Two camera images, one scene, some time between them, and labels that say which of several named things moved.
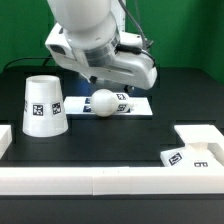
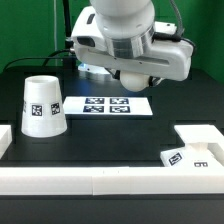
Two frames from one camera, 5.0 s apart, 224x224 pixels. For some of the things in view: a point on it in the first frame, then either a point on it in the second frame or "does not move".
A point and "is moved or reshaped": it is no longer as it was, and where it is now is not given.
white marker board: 81,106 does not move
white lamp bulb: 106,103 is moved or reshaped
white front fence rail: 112,180 does not move
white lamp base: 204,147 does not move
